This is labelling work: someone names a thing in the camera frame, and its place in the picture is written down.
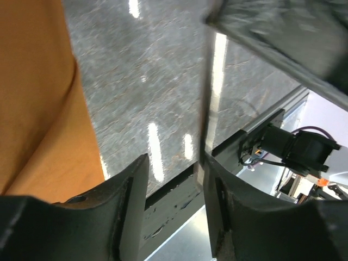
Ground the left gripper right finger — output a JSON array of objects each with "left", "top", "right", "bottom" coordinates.
[{"left": 204, "top": 156, "right": 347, "bottom": 260}]

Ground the orange cloth napkin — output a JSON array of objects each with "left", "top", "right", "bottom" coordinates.
[{"left": 1, "top": 1, "right": 104, "bottom": 202}]

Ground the aluminium front rail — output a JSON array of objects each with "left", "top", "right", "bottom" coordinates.
[{"left": 242, "top": 85, "right": 309, "bottom": 133}]

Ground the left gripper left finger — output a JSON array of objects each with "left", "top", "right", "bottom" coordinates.
[{"left": 1, "top": 154, "right": 149, "bottom": 260}]

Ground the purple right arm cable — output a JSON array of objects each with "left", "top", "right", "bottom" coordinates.
[{"left": 292, "top": 125, "right": 338, "bottom": 145}]

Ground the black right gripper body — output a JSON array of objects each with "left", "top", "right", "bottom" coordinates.
[{"left": 204, "top": 1, "right": 347, "bottom": 109}]

